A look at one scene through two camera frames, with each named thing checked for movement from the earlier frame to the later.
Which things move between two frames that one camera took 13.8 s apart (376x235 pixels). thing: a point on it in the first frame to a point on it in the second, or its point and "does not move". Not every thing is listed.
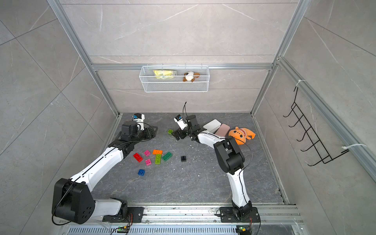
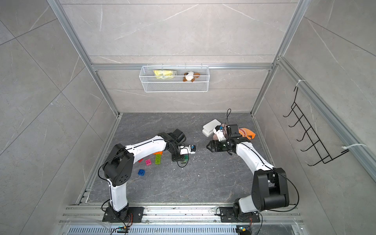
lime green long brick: [157, 158] does not move
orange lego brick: [155, 152] does not move
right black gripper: [179, 131] to [214, 143]
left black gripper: [152, 134] to [180, 158]
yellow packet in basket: [164, 74] does not move
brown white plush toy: [190, 76] does not move
